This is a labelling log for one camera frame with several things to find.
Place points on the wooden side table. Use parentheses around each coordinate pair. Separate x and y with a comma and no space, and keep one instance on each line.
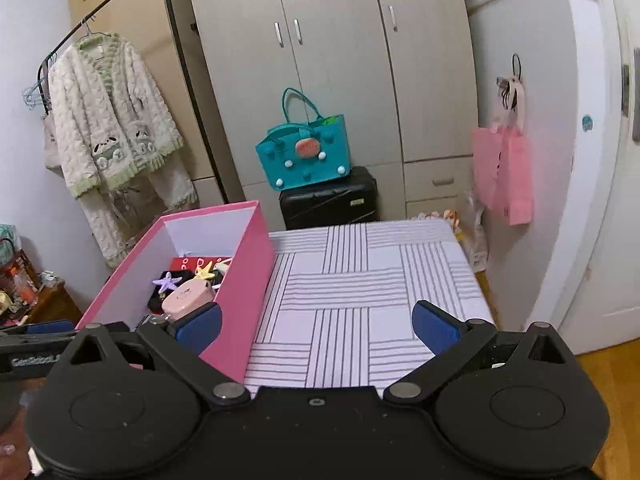
(55,305)

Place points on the beige wardrobe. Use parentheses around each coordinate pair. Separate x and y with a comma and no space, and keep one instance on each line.
(340,60)

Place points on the teal felt bag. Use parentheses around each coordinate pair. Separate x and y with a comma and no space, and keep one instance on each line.
(300,170)

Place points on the teal round sticker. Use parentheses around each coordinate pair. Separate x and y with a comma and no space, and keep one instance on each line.
(588,124)

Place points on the pink round case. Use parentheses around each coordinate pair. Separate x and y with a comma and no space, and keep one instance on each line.
(187,300)

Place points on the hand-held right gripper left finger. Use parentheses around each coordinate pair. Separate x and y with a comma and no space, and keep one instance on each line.
(200,327)

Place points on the white refrigerator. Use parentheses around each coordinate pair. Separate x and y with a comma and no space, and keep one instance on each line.
(550,160)

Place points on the purple starfish clip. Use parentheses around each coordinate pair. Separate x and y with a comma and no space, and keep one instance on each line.
(167,282)

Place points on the white fleece pajama jacket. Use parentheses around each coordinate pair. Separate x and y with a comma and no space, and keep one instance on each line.
(90,110)

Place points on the black suitcase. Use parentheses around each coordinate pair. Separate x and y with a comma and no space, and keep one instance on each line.
(325,205)

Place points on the orange bottle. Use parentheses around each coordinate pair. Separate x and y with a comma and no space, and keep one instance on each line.
(25,285)

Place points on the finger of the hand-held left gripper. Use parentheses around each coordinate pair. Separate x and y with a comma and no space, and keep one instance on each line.
(47,328)

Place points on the person's left hand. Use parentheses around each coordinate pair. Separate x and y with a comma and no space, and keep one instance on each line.
(7,449)

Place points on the white plastic bag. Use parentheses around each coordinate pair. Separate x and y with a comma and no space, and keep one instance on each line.
(475,245)

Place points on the peach plush item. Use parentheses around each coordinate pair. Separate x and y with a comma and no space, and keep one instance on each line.
(450,217)

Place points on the yellow starfish clip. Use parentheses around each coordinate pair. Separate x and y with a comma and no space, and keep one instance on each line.
(205,272)

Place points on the black metal clothes rack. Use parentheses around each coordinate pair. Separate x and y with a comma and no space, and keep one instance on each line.
(171,5)

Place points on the pink storage box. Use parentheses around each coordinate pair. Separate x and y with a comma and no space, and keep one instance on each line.
(240,300)

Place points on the red printed paper sheet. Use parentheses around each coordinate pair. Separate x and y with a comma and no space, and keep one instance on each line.
(190,262)

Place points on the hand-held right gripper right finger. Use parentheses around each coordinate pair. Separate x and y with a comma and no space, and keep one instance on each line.
(435,327)

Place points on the pink plastic bag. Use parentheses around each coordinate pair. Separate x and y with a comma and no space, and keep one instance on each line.
(517,185)
(482,170)

